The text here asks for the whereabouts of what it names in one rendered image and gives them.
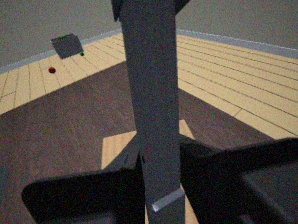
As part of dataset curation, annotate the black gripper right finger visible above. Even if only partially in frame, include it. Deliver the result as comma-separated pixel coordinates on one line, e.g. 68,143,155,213
180,134,298,224

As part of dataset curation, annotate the light wooden board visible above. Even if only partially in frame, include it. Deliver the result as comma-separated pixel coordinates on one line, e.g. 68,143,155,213
102,120,199,224

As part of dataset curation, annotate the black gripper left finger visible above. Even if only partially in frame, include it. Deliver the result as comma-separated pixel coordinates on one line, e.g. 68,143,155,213
21,133,145,224

